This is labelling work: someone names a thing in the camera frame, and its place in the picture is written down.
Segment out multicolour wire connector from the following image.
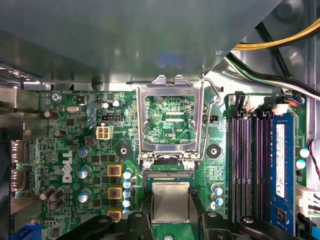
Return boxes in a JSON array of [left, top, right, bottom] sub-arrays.
[[281, 88, 307, 108]]

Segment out white wire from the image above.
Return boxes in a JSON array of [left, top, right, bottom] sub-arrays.
[[224, 53, 320, 98]]

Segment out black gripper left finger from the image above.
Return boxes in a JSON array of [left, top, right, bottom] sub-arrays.
[[84, 191, 154, 240]]

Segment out black power cable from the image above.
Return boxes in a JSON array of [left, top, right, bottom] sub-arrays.
[[256, 21, 293, 77]]

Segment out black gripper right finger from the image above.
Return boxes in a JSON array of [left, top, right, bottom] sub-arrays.
[[188, 189, 299, 240]]

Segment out black RAM slot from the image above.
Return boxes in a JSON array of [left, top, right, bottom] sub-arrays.
[[252, 96, 267, 222], [241, 96, 253, 222], [229, 91, 243, 224]]

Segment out black PC case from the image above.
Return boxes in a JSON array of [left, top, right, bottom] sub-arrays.
[[0, 0, 320, 240]]

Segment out thin red wire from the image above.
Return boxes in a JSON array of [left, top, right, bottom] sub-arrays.
[[306, 138, 320, 177]]

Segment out blue RAM stick with label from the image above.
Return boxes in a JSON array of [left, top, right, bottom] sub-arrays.
[[269, 111, 297, 240]]

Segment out white power connector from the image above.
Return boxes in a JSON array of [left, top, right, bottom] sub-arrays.
[[294, 183, 320, 227]]

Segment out green motherboard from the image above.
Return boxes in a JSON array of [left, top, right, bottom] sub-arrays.
[[14, 88, 311, 240]]

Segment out grey power supply unit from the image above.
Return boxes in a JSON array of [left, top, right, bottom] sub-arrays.
[[0, 0, 302, 85]]

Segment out metal socket cover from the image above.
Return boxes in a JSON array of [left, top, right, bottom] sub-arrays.
[[136, 74, 205, 161]]

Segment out metal locking lever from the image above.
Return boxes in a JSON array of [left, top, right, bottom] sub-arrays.
[[198, 74, 222, 162]]

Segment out silver CPU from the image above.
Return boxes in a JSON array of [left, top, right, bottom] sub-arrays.
[[151, 181, 191, 223]]

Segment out yellow wire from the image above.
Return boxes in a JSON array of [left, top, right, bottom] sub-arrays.
[[234, 18, 320, 52]]

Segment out blue VGA port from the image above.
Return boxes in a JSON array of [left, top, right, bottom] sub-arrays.
[[16, 223, 43, 240]]

